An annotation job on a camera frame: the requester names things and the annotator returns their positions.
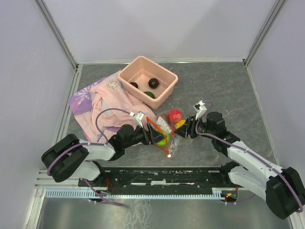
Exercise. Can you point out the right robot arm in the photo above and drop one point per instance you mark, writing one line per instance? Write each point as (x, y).
(281, 188)

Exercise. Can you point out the pink purple printed cloth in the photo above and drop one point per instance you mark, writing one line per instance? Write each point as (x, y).
(104, 106)

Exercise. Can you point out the clear zip top bag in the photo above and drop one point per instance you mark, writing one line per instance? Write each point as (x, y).
(162, 124)

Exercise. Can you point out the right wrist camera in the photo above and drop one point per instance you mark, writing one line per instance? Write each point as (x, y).
(200, 109)

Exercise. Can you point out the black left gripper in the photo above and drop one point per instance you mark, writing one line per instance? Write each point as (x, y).
(152, 136)

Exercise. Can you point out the yellow fake pear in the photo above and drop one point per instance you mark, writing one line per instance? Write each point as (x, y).
(180, 123)

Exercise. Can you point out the dark brown fake fruit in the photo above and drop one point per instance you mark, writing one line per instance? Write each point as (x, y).
(134, 84)

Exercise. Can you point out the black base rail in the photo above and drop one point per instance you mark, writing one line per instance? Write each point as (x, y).
(112, 178)

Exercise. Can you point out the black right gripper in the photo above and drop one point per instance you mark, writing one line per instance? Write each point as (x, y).
(188, 128)

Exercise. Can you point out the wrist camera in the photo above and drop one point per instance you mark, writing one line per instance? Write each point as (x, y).
(137, 118)
(200, 109)

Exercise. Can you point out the pink plastic tub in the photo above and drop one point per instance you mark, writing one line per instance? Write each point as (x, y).
(141, 70)

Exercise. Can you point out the green fake apple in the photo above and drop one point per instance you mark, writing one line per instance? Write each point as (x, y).
(164, 141)

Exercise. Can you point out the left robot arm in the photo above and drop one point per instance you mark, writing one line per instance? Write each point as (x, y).
(72, 157)

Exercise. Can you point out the dark green fake vegetable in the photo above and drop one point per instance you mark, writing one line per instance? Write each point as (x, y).
(150, 94)

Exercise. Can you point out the light blue cable duct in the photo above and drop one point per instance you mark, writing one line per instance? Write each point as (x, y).
(143, 192)

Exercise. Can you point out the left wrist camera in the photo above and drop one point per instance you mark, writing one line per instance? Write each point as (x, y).
(137, 118)

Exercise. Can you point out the red fake tomato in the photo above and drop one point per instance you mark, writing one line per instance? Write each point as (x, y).
(175, 115)

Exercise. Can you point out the dark purple fake eggplant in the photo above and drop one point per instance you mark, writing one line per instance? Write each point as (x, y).
(153, 83)

